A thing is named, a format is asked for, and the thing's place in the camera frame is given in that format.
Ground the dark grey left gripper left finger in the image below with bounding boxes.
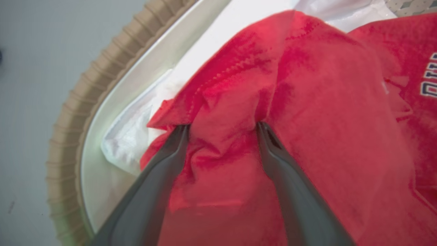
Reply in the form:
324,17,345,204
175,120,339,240
85,124,190,246

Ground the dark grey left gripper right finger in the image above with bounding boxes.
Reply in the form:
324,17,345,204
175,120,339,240
257,122,355,246

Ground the red and white jersey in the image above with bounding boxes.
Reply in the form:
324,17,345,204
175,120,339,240
140,10,437,246

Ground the white basket with brown rim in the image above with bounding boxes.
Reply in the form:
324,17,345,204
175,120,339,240
46,0,437,246

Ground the white plastic liner bag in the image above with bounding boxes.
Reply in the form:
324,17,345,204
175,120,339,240
101,0,396,176

